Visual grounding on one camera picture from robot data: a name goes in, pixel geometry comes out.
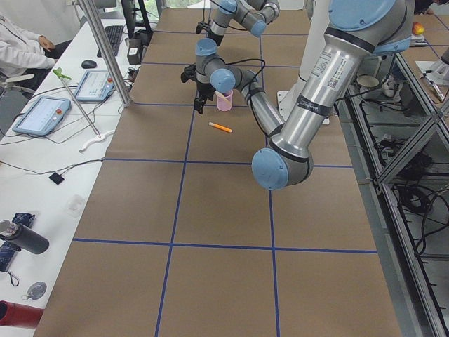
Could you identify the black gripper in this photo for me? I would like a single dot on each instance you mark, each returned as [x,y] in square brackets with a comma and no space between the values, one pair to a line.
[203,89]
[216,37]

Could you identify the orange highlighter pen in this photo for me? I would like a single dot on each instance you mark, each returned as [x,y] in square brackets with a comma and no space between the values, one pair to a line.
[220,127]

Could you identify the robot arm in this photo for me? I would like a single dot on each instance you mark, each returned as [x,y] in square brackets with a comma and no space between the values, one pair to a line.
[343,32]
[253,16]

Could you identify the pink mesh pen holder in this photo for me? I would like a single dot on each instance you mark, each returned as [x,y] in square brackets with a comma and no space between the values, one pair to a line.
[224,109]

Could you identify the black computer monitor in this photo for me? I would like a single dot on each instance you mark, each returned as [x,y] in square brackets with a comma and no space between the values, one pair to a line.
[130,9]

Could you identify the far teach pendant tablet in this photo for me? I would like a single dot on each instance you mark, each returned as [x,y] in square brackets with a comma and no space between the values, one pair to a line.
[95,86]

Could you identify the teach pendant tablet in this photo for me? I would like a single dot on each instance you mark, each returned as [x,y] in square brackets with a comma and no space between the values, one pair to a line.
[95,86]
[43,116]

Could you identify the black keyboard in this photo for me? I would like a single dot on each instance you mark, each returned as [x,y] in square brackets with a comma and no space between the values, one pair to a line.
[114,34]

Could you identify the black computer mouse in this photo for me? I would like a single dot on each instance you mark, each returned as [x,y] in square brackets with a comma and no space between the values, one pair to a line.
[88,64]

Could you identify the near teach pendant tablet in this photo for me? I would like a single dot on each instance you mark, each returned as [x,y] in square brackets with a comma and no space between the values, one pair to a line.
[43,116]

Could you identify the small black box device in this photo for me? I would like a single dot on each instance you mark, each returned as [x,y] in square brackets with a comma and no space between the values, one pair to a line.
[56,178]

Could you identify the seated person in white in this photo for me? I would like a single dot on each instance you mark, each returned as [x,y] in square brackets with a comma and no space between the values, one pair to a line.
[26,52]

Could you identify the black water bottle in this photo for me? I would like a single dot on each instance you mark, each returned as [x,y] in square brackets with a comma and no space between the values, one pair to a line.
[26,238]

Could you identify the blue folded umbrella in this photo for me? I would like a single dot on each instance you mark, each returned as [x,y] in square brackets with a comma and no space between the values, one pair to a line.
[9,247]

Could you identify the round metal lid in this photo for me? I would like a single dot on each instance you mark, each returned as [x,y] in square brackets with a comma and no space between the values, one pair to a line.
[35,291]

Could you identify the red bottle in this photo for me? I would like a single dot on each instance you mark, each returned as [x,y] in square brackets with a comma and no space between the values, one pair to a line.
[18,315]

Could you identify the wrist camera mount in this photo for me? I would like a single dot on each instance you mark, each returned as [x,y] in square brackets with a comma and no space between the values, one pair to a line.
[202,26]
[188,74]

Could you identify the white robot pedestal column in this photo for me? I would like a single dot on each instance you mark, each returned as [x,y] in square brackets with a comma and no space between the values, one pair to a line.
[308,70]

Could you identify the aluminium frame post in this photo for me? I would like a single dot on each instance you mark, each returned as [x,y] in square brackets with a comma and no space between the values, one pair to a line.
[105,48]

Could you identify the grabber stick with green handle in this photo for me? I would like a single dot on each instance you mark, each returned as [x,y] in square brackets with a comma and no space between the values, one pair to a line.
[58,73]

